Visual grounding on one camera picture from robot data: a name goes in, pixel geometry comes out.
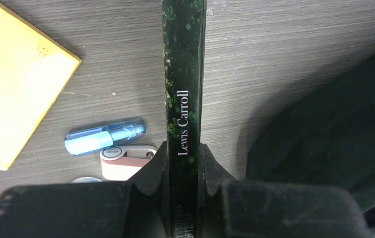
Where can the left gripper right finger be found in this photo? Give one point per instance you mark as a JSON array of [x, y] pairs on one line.
[[211, 221]]

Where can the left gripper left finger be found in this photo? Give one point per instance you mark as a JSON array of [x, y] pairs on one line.
[[149, 210]]

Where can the black backpack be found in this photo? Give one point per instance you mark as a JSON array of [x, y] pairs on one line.
[[326, 138]]

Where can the dark green book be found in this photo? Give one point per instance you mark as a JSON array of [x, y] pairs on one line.
[[184, 23]]

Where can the pink correction tape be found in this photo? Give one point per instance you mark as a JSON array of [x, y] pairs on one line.
[[119, 163]]

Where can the clear tape roll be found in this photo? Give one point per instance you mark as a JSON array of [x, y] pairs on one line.
[[86, 180]]

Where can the blue eraser pen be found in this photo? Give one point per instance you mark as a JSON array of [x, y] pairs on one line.
[[103, 137]]

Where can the yellow book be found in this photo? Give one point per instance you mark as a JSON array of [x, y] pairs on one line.
[[34, 70]]

